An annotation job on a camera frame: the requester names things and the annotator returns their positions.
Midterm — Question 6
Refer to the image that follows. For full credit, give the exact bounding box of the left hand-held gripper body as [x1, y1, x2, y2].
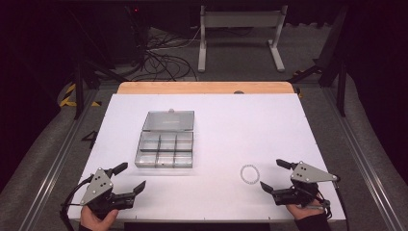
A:
[79, 167, 138, 219]

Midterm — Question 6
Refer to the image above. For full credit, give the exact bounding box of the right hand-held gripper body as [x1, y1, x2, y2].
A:
[271, 161, 340, 207]

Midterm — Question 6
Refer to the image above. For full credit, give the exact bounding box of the white bead bracelet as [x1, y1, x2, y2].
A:
[240, 164, 261, 186]

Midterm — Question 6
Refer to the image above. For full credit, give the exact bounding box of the clear plastic compartment box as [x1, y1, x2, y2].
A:
[134, 108, 196, 169]

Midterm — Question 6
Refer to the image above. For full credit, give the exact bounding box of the person's left hand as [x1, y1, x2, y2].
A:
[79, 205, 120, 231]

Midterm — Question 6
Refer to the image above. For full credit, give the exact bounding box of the person's right hand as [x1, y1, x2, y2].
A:
[286, 195, 326, 221]

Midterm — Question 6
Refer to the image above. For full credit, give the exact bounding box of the white table sheet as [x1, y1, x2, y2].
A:
[67, 92, 346, 222]

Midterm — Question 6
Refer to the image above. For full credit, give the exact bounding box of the yellow black hazard tape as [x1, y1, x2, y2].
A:
[59, 83, 103, 109]

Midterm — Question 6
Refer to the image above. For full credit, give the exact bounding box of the black tripod stand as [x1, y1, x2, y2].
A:
[65, 8, 129, 120]

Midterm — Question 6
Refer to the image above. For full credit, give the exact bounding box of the black metal stand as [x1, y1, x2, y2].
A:
[287, 4, 350, 117]

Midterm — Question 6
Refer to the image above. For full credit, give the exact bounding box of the wooden table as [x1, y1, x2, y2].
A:
[116, 81, 295, 95]

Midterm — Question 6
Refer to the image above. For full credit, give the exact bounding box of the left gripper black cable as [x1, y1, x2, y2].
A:
[60, 174, 94, 231]

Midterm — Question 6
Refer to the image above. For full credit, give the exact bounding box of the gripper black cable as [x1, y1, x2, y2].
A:
[60, 174, 94, 231]
[321, 179, 351, 231]

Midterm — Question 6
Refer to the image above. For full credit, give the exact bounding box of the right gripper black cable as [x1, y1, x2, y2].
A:
[321, 179, 351, 231]

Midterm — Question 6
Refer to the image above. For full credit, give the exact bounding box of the aluminium floor rail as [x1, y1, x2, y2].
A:
[17, 88, 100, 231]
[321, 86, 406, 231]

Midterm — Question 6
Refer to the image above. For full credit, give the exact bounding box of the tangle of black floor cables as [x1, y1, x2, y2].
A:
[131, 28, 200, 83]

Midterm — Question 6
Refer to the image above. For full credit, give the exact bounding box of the white metal stand frame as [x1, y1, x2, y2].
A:
[197, 4, 289, 73]

